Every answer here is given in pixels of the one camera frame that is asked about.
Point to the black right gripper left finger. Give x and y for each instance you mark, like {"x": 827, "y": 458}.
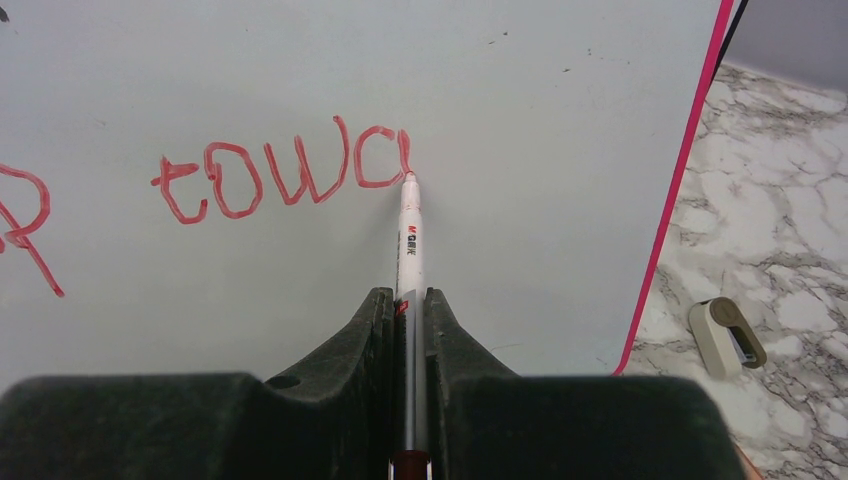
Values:
{"x": 326, "y": 417}

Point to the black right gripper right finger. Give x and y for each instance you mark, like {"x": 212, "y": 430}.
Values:
{"x": 487, "y": 422}

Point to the red capped white marker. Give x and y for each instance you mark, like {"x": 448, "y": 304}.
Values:
{"x": 410, "y": 454}

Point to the red framed whiteboard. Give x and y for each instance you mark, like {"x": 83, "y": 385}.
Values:
{"x": 214, "y": 185}

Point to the small whiteboard eraser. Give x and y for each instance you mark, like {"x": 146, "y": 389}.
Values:
{"x": 725, "y": 339}

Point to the black framed written whiteboard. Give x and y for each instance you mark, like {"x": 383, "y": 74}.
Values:
{"x": 738, "y": 12}

